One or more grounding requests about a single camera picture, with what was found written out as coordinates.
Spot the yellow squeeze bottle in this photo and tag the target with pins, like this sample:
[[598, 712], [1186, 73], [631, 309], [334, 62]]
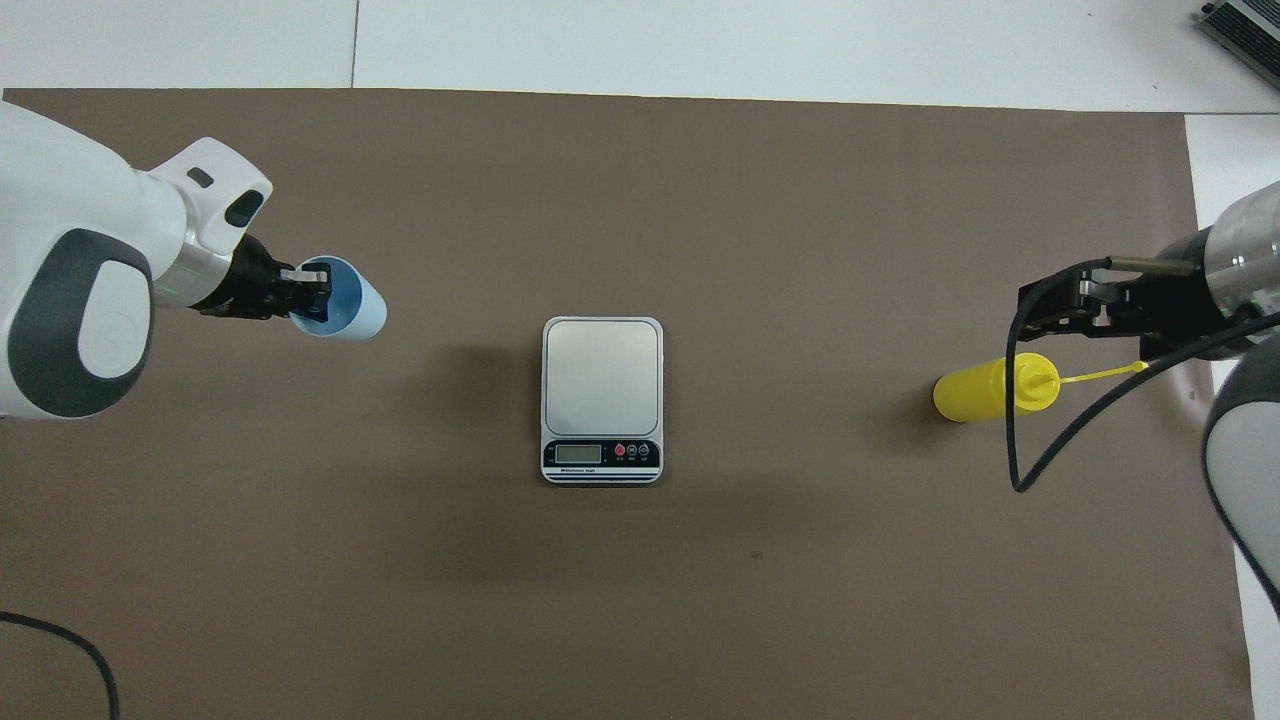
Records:
[[970, 392]]

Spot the silver digital kitchen scale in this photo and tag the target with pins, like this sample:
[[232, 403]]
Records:
[[601, 380]]

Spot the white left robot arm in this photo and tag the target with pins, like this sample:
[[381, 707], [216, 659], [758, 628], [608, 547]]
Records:
[[80, 200]]

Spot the grey metal device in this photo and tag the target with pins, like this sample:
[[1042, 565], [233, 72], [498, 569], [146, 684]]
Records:
[[1248, 30]]

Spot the light blue plastic cup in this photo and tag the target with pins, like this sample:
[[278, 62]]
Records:
[[360, 310]]

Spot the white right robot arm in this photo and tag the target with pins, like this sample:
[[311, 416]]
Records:
[[1240, 450]]

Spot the brown paper table mat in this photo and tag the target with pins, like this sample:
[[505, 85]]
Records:
[[600, 600]]

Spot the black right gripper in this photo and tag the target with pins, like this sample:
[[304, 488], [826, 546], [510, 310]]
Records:
[[1185, 305]]

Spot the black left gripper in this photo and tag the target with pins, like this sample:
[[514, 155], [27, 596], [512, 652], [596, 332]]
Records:
[[245, 285]]

